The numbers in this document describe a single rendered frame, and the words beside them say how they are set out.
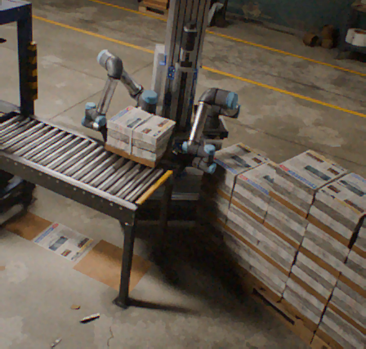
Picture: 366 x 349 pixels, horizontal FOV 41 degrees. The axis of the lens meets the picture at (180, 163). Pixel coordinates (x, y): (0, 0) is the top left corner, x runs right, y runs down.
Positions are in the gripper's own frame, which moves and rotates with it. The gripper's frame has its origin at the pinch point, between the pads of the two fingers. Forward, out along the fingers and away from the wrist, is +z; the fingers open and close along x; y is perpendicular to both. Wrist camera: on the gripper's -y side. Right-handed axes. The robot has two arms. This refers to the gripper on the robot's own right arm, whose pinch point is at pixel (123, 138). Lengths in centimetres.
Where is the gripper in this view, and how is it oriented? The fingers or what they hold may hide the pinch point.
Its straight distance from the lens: 352.8
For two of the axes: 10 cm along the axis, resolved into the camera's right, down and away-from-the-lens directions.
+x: 4.3, -3.9, 8.1
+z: 8.9, 3.4, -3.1
